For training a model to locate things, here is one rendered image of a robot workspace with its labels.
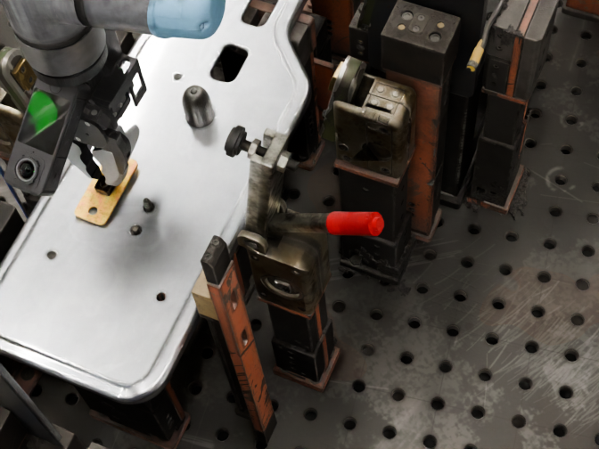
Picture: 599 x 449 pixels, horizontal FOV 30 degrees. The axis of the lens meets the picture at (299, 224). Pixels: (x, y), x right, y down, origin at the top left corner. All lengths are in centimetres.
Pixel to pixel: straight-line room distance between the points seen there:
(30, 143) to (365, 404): 57
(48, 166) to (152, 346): 21
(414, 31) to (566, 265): 47
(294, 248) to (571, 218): 54
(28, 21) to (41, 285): 33
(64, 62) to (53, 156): 10
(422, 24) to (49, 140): 39
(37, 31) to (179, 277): 32
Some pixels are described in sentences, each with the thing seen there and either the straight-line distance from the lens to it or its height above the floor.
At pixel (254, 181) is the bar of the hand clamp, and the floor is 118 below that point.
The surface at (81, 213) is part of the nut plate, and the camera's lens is 121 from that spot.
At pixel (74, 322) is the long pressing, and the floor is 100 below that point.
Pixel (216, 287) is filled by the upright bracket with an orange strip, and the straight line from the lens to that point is 98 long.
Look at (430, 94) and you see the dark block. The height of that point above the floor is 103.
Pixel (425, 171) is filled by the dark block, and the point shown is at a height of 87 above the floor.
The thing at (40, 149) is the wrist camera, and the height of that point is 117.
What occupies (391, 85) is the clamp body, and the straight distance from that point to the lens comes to 118.
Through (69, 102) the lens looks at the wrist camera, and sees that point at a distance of 105.
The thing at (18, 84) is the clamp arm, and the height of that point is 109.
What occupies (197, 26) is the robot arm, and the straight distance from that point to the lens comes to 91.
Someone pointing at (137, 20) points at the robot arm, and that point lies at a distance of 92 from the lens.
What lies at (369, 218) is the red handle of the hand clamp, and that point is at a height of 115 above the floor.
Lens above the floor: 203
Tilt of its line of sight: 62 degrees down
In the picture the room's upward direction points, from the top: 8 degrees counter-clockwise
